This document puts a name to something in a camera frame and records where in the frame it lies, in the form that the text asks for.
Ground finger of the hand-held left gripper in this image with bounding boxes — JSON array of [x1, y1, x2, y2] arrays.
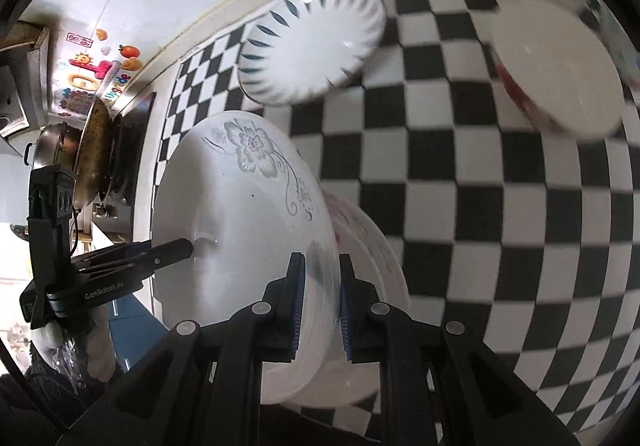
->
[[70, 238, 194, 277]]

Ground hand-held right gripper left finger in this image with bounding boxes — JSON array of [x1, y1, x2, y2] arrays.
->
[[55, 252, 306, 446]]

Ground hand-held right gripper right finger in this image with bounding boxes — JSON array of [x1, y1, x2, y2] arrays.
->
[[339, 253, 581, 446]]

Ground white plate with red flowers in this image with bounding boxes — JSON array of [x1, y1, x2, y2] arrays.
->
[[295, 191, 412, 407]]

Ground white plate with grey flower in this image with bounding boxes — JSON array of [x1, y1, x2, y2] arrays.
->
[[151, 110, 337, 404]]

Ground white plate with blue stripes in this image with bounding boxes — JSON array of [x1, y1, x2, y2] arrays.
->
[[237, 0, 388, 106]]

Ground white bowl with red pattern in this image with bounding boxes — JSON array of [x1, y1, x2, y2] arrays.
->
[[487, 0, 623, 142]]

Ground blue cabinet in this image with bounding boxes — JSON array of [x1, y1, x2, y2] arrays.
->
[[107, 296, 166, 377]]

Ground steel pot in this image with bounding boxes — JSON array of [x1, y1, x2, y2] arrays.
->
[[24, 122, 83, 172]]

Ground brown worn wok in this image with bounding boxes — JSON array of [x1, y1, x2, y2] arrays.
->
[[74, 96, 113, 207]]

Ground black gas stove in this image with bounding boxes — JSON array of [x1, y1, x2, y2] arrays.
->
[[100, 91, 157, 247]]

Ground black and white checkered tablecloth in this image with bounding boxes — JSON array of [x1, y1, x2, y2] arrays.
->
[[155, 0, 640, 432]]

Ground steel range hood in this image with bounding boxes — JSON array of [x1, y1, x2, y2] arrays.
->
[[0, 26, 53, 139]]

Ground colourful wall stickers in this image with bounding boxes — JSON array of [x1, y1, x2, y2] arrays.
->
[[50, 29, 141, 119]]

